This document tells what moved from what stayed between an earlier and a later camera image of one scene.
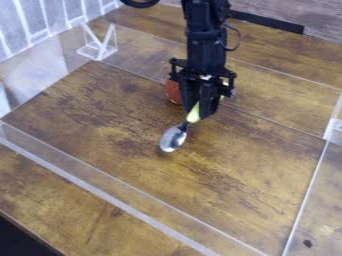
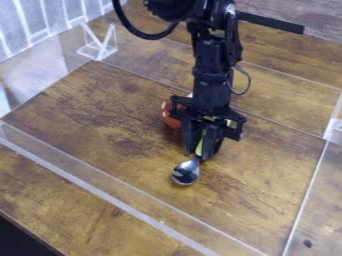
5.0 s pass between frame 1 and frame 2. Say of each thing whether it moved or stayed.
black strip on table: stayed
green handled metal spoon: moved
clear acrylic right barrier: stayed
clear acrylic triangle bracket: stayed
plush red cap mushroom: moved
